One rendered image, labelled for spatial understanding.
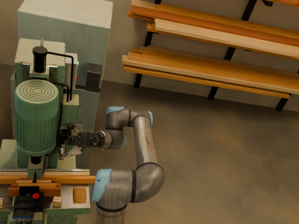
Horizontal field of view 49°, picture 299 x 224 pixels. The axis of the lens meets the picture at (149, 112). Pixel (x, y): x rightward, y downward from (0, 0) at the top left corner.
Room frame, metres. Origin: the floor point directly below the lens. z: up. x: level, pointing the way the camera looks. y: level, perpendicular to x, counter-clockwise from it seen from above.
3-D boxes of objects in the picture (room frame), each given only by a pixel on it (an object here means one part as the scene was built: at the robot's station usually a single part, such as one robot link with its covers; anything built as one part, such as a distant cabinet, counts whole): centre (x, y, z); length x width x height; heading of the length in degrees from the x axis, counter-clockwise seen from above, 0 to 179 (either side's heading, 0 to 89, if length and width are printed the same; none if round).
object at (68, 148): (1.27, 0.39, 1.02); 0.09 x 0.07 x 0.12; 111
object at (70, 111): (1.29, 0.40, 1.23); 0.09 x 0.08 x 0.15; 21
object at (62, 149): (1.20, 0.40, 1.02); 0.12 x 0.03 x 0.12; 21
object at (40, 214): (0.85, 0.42, 0.91); 0.15 x 0.14 x 0.09; 111
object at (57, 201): (0.95, 0.31, 0.92); 0.04 x 0.03 x 0.04; 101
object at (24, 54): (1.31, 0.57, 1.16); 0.22 x 0.22 x 0.72; 21
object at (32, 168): (1.06, 0.47, 1.03); 0.14 x 0.07 x 0.09; 21
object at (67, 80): (1.39, 0.45, 1.40); 0.10 x 0.06 x 0.16; 21
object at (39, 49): (1.17, 0.52, 1.54); 0.08 x 0.08 x 0.17; 21
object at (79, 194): (1.04, 0.23, 0.91); 0.10 x 0.07 x 0.02; 21
